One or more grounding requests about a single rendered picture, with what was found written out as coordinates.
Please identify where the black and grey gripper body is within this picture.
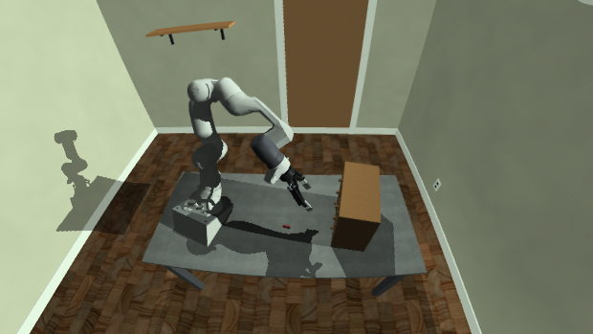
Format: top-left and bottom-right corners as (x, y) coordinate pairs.
(279, 165), (296, 186)

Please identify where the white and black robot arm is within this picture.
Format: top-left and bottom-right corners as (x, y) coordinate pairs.
(184, 78), (294, 217)

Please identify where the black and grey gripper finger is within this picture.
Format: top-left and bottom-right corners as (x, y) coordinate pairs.
(287, 178), (313, 212)
(294, 170), (311, 189)

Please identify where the brown chest of drawers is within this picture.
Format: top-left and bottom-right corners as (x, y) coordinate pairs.
(331, 162), (381, 252)

